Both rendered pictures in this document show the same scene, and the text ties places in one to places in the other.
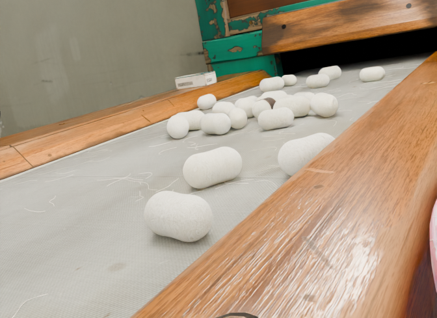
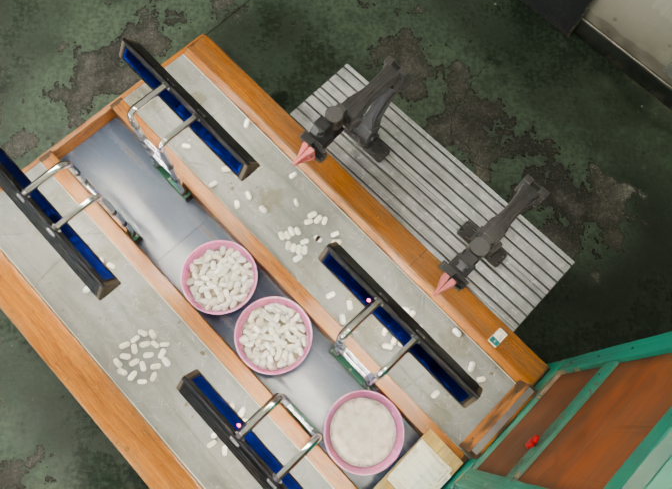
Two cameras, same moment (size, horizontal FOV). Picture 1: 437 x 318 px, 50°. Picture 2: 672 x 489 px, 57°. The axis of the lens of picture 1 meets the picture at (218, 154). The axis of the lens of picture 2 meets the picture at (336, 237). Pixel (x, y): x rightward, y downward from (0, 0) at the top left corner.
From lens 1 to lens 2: 2.13 m
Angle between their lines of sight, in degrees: 80
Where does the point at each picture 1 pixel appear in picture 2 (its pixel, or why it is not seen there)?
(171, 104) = (458, 318)
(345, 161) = (321, 312)
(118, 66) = not seen: outside the picture
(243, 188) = (343, 308)
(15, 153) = (407, 267)
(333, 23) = (496, 411)
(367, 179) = (314, 310)
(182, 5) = not seen: outside the picture
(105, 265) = (328, 286)
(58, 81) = not seen: outside the picture
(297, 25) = (511, 397)
